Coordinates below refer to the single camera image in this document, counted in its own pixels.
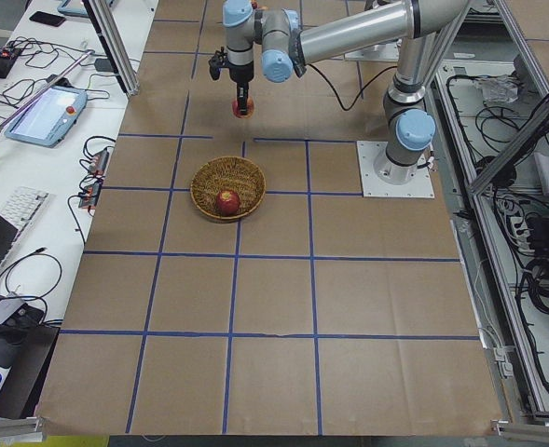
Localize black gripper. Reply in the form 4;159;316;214
209;47;254;115

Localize red apple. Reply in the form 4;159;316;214
215;189;240;216
231;98;254;118

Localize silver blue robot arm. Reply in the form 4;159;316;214
209;1;444;170

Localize woven wicker basket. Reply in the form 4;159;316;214
190;156;266;222

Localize red apple in basket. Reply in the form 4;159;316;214
215;189;240;216

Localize blue teach pendant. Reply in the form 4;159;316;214
5;87;88;147

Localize black smartphone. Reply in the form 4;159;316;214
29;11;66;27

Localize brown grid paper mat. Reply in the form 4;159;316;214
37;1;502;436

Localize white keyboard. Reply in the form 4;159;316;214
0;186;49;243

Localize silver stand with green clip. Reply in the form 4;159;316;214
0;48;94;171

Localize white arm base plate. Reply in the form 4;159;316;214
356;141;435;199

